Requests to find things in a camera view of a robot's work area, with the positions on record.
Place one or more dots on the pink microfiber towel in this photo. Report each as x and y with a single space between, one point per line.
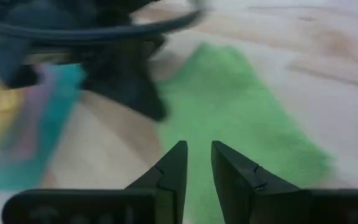
33 118

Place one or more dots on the green microfiber towel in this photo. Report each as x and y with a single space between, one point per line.
228 118

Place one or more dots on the blue microfiber towel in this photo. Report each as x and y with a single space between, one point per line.
57 102

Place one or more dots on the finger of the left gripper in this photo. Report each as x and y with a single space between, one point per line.
138 99

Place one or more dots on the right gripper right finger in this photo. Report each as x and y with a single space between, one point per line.
247 189

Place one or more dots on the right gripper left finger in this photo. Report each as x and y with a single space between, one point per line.
166 186

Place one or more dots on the teal translucent plastic bin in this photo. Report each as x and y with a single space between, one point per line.
42 130

